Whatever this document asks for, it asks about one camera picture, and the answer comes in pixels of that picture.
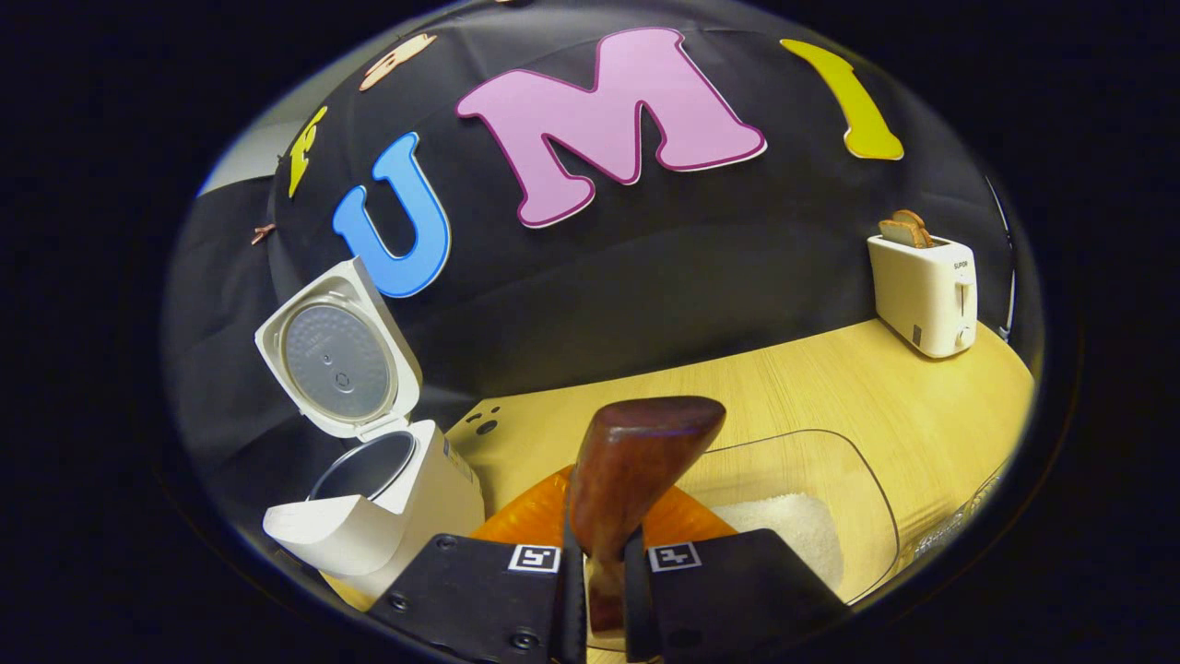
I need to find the clear plastic container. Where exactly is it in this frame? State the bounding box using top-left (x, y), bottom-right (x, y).
top-left (682, 429), bottom-right (902, 607)

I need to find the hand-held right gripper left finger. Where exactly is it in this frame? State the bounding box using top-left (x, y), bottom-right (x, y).
top-left (369, 466), bottom-right (586, 664)

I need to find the white rice cooker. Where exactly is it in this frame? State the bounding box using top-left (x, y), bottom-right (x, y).
top-left (254, 256), bottom-right (486, 600)

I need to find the black backdrop cloth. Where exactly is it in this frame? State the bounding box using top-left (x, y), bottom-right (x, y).
top-left (166, 0), bottom-right (1024, 517)

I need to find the white toaster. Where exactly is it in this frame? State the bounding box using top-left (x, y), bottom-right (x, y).
top-left (867, 232), bottom-right (978, 359)

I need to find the brown wooden spoon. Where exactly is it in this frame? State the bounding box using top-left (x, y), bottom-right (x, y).
top-left (566, 397), bottom-right (726, 637)

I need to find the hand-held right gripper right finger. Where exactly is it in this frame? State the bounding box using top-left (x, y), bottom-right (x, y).
top-left (622, 484), bottom-right (854, 663)

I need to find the thin white cable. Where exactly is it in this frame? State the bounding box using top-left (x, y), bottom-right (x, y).
top-left (983, 175), bottom-right (1019, 338)

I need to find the white rice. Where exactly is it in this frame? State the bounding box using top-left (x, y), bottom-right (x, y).
top-left (710, 493), bottom-right (844, 591)

